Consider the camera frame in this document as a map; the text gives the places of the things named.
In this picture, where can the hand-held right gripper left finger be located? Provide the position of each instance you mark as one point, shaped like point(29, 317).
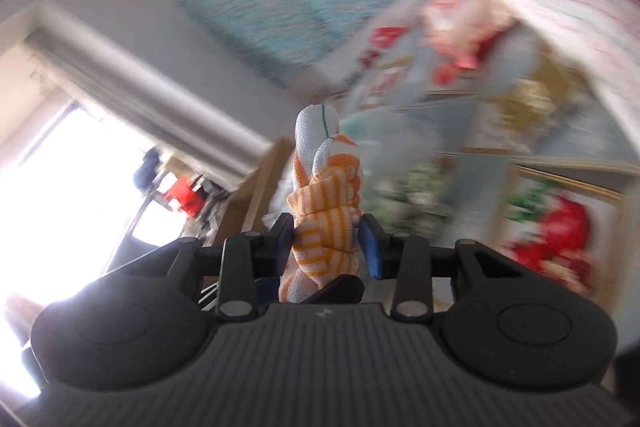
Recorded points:
point(282, 241)

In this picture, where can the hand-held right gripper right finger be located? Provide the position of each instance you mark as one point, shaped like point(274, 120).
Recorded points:
point(372, 248)

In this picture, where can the orange striped white cloth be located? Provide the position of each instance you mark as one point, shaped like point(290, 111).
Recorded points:
point(320, 207)

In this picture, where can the brown cardboard box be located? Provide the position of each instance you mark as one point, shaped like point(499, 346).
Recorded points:
point(255, 192)

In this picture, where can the green scrunchie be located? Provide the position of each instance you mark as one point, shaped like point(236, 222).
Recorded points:
point(407, 199)

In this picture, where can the red plastic basin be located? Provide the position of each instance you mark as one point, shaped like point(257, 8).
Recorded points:
point(185, 197)

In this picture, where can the white curtain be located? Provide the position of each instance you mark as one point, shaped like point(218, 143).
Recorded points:
point(150, 97)

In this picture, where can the white pink grid quilt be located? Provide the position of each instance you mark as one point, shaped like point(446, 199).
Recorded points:
point(575, 17)

